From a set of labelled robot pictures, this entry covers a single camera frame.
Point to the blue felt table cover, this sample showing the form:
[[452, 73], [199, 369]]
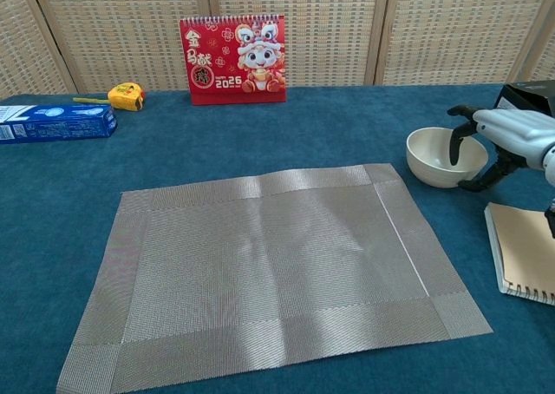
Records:
[[260, 142]]

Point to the cream white bowl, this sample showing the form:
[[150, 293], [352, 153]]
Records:
[[429, 159]]

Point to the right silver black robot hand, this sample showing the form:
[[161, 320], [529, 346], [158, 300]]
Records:
[[520, 133]]

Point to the red desk calendar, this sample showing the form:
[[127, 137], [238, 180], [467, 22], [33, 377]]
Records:
[[230, 64]]

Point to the yellow tape measure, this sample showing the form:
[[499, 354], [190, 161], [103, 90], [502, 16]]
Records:
[[126, 96]]

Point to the beige woven placemat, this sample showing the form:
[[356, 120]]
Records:
[[260, 272]]

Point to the woven bamboo folding screen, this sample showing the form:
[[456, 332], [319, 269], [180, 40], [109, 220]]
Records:
[[130, 21]]

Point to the kraft cover spiral notebook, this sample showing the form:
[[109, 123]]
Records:
[[524, 251]]

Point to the blue toothpaste box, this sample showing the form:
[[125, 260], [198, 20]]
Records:
[[60, 122]]

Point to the black cardboard box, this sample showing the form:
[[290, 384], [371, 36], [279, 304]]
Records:
[[529, 96]]

